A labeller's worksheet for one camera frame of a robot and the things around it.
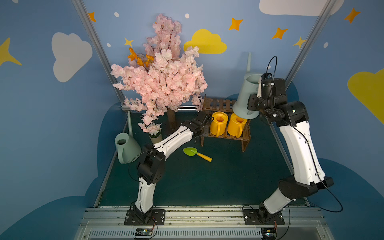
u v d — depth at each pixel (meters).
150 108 0.74
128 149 0.84
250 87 0.65
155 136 0.93
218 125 0.82
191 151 0.98
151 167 0.51
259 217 0.73
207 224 0.74
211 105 0.91
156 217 0.74
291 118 0.41
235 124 0.82
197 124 0.68
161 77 0.74
